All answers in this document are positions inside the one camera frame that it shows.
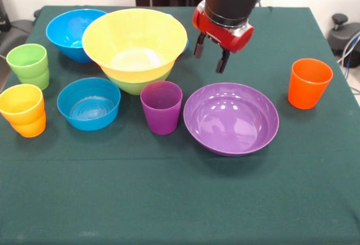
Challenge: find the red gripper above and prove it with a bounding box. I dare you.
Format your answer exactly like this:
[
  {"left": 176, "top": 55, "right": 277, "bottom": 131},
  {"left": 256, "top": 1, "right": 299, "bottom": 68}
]
[{"left": 192, "top": 0, "right": 255, "bottom": 75}]

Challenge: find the purple bowl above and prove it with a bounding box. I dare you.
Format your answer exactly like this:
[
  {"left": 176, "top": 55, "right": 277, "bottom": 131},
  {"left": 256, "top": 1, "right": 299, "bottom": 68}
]
[{"left": 183, "top": 82, "right": 280, "bottom": 158}]

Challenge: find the yellow bowl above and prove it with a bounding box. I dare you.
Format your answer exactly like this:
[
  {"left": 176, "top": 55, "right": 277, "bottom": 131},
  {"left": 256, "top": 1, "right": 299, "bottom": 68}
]
[{"left": 82, "top": 8, "right": 188, "bottom": 83}]

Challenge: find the blue cup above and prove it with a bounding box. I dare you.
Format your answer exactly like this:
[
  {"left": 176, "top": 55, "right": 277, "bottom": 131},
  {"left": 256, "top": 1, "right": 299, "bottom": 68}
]
[{"left": 168, "top": 13, "right": 190, "bottom": 54}]

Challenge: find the purple cup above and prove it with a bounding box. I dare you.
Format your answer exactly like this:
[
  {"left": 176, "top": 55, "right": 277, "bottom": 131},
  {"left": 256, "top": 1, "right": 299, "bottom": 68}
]
[{"left": 139, "top": 81, "right": 183, "bottom": 136}]

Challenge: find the green bowl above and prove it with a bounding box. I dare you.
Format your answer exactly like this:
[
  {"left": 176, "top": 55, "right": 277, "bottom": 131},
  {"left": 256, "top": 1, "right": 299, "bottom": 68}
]
[{"left": 106, "top": 69, "right": 173, "bottom": 96}]

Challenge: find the red-orange cup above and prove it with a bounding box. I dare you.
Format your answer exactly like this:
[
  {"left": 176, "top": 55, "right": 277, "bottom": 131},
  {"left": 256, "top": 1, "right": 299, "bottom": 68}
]
[{"left": 287, "top": 58, "right": 334, "bottom": 110}]

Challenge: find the black stand with knob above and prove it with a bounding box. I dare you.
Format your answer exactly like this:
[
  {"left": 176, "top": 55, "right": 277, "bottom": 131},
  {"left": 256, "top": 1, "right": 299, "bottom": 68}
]
[{"left": 327, "top": 13, "right": 360, "bottom": 68}]

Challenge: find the dark green table cloth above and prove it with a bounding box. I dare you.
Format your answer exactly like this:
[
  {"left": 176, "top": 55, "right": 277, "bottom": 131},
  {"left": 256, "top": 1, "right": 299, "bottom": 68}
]
[{"left": 0, "top": 5, "right": 360, "bottom": 245}]

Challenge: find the small blue bowl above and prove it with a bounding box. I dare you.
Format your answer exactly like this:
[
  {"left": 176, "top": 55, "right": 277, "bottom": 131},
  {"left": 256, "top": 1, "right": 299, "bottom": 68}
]
[{"left": 56, "top": 77, "right": 122, "bottom": 132}]

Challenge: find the large blue bowl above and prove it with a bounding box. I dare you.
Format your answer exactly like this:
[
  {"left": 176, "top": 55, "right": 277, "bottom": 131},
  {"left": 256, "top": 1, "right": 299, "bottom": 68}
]
[{"left": 46, "top": 8, "right": 109, "bottom": 64}]

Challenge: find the green cup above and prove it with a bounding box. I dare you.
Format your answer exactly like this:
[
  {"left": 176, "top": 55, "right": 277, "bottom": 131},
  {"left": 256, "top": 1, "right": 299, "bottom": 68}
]
[
  {"left": 6, "top": 43, "right": 49, "bottom": 81},
  {"left": 19, "top": 69, "right": 51, "bottom": 91}
]

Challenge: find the orange cup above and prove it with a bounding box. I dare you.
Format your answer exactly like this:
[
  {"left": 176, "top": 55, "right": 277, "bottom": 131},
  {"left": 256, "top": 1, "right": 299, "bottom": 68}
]
[{"left": 10, "top": 112, "right": 47, "bottom": 139}]

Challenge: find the yellow cup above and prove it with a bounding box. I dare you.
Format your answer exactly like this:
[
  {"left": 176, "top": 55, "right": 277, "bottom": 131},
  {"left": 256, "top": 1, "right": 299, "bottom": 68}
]
[{"left": 0, "top": 83, "right": 46, "bottom": 126}]

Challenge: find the dark equipment box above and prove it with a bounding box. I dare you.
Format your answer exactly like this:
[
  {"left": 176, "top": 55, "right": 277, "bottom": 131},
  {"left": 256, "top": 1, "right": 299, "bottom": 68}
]
[{"left": 0, "top": 0, "right": 12, "bottom": 33}]

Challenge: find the blue cable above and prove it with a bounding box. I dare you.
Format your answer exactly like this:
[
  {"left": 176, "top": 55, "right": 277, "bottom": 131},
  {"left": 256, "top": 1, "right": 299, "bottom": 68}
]
[{"left": 336, "top": 29, "right": 360, "bottom": 70}]

